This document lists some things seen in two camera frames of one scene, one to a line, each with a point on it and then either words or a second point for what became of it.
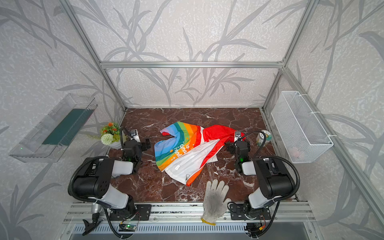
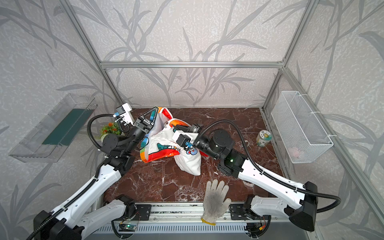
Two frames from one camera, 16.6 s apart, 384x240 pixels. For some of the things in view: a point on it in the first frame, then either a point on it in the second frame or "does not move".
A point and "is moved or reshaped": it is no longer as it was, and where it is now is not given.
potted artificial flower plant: x=110 y=134 does not move
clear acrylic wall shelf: x=49 y=139 does not move
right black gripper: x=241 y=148 to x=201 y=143
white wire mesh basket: x=302 y=133 does not move
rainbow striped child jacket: x=186 y=148 is moved or reshaped
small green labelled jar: x=260 y=138 does not move
